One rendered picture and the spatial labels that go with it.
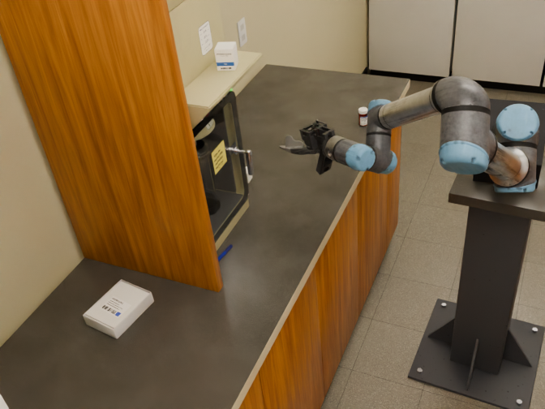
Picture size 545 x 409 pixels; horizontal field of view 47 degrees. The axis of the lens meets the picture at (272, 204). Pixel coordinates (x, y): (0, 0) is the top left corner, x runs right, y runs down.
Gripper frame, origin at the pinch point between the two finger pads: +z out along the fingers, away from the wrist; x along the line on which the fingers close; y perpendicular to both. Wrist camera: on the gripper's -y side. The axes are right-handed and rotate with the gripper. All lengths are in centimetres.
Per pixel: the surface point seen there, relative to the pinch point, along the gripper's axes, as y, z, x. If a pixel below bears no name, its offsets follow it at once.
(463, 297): -82, -27, -37
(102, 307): -11, -10, 81
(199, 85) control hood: 38, -18, 35
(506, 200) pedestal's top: -32, -47, -43
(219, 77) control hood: 37, -18, 28
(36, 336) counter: -13, -4, 100
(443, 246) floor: -116, 34, -87
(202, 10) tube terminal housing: 53, -12, 24
